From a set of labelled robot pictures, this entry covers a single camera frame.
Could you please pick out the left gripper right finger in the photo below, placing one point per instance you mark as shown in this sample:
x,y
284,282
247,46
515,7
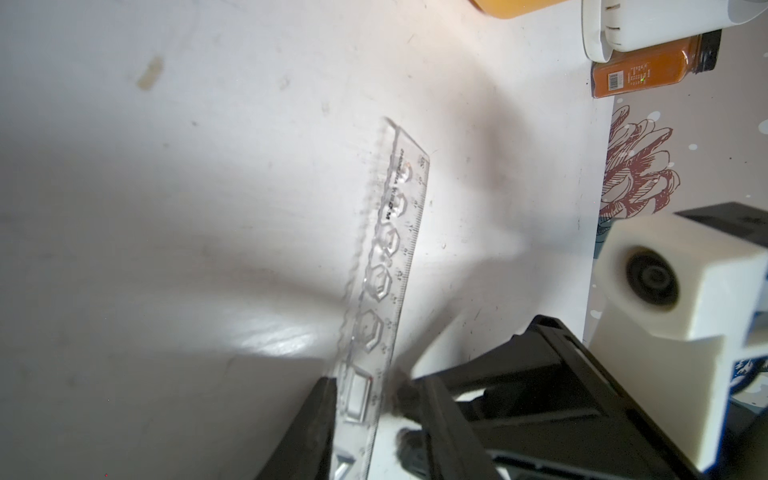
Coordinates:
x,y
445,446

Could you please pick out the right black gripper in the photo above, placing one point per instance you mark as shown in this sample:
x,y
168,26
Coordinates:
x,y
543,407

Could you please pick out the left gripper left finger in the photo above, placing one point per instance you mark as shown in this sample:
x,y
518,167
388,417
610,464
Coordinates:
x,y
304,452

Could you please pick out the clear shape stencil ruler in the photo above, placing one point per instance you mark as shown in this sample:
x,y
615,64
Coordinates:
x,y
392,214

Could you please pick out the yellow plastic storage box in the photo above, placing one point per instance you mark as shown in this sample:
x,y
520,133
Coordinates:
x,y
508,9

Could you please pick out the brown spice jar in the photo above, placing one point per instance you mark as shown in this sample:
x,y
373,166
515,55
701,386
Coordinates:
x,y
656,66

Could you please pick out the white utensil holder cup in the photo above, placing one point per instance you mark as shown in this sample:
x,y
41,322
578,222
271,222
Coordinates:
x,y
610,26

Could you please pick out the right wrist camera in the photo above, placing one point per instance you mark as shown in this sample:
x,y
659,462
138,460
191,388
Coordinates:
x,y
686,300

